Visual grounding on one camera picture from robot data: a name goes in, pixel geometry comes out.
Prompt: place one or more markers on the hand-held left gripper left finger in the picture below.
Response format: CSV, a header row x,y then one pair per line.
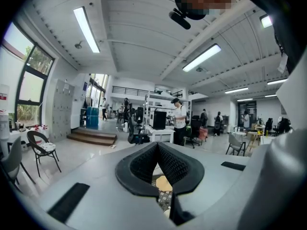
x,y
100,176

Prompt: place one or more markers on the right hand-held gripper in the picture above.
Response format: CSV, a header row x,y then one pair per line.
x,y
275,176

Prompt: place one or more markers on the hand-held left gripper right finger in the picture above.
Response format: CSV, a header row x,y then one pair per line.
x,y
216,188

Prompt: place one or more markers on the cream ceramic mug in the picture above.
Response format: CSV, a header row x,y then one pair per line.
x,y
167,214

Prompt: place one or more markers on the white power strip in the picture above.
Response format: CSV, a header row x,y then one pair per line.
x,y
112,146

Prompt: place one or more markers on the wooden step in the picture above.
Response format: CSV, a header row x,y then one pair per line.
x,y
93,136

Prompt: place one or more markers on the wooden side table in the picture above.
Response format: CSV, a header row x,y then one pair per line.
x,y
255,135

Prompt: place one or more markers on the grey chair with black legs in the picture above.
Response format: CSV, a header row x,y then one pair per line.
x,y
12,159
233,144

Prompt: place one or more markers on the black lattice metal table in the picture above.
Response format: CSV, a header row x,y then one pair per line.
x,y
165,200

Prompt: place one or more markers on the black office chair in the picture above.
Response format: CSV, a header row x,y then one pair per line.
x,y
134,133
194,130

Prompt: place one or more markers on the blue stacked bins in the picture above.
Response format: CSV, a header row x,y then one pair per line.
x,y
92,117

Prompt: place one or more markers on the patterned round seat cushion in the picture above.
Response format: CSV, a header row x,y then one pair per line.
x,y
48,147

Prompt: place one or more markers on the white desk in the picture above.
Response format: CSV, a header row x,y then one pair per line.
x,y
160,133

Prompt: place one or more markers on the black metal chair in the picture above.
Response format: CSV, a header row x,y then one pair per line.
x,y
32,142

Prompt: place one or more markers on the grey lockers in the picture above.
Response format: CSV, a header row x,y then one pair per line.
x,y
61,109

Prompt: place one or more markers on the black box machine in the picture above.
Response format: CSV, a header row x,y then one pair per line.
x,y
158,120

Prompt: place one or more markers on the long ceiling light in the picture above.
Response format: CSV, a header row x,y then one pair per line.
x,y
86,30
266,21
201,57
236,90
277,81

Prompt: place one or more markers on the white water dispenser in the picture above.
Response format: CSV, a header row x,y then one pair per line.
x,y
4,130

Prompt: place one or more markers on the black framed window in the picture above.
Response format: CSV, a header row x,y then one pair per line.
x,y
31,87

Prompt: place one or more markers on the person's black clothing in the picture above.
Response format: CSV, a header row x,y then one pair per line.
x,y
283,13

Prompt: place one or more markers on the black head camera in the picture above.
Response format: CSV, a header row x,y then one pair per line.
x,y
180,19

